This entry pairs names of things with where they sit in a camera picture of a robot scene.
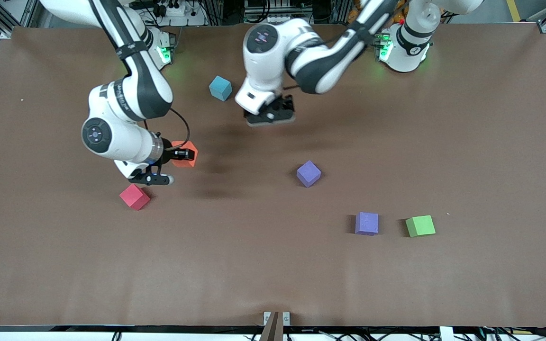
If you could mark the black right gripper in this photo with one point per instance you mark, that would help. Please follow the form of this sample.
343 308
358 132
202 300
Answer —
170 154

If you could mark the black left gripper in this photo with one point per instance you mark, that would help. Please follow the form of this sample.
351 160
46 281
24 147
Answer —
284 103

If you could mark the orange foam block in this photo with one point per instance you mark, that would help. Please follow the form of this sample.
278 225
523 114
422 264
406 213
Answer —
187 144

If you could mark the red foam block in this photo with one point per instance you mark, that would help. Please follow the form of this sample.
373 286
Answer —
134 196

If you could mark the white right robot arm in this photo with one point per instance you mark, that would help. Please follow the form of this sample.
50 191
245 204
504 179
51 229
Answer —
121 142

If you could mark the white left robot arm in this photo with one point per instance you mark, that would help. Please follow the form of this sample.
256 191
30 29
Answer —
320 61

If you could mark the teal foam block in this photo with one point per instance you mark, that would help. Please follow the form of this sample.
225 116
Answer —
220 88

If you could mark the purple foam block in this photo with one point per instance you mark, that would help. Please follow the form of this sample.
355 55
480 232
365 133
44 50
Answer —
367 223
308 174

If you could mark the grey electronics box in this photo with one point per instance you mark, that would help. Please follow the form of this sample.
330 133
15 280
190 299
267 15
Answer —
261 8

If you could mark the white power strip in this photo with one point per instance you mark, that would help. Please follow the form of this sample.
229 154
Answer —
177 9

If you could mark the orange plastic object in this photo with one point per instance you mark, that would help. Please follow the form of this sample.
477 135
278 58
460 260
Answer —
399 15

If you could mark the green foam block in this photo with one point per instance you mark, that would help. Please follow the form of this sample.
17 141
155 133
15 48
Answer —
420 226

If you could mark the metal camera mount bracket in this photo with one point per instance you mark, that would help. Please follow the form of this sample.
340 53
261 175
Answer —
273 327

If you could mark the white post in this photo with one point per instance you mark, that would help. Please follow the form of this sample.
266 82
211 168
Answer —
446 334

